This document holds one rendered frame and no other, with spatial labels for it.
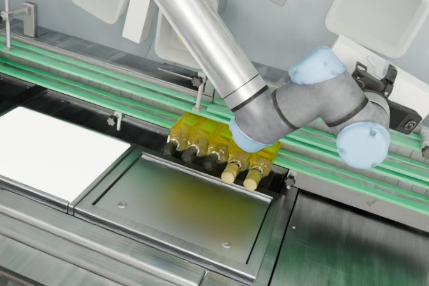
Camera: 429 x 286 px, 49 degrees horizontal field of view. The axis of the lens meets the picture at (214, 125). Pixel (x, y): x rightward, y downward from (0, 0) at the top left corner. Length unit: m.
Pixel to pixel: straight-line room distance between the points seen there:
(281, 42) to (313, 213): 0.51
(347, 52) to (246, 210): 0.51
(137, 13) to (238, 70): 0.77
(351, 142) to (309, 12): 0.72
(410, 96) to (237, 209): 0.53
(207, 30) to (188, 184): 0.64
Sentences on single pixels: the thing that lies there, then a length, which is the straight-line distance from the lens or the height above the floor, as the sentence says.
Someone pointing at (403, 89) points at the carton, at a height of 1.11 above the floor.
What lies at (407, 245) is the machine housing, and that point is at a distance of 1.44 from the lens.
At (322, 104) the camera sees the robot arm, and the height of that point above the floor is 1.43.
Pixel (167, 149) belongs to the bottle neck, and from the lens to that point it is 1.23.
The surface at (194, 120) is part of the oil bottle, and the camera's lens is 1.31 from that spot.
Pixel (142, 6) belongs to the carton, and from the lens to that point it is 1.48.
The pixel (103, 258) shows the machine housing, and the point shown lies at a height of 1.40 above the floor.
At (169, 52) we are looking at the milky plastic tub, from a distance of 1.47.
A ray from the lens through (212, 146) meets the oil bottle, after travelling 1.21.
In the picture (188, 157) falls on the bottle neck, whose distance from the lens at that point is 1.21.
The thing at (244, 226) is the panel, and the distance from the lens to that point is 1.22.
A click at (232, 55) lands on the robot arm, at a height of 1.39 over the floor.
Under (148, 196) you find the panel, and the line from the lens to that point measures 1.25.
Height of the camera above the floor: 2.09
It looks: 58 degrees down
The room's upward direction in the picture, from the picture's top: 142 degrees counter-clockwise
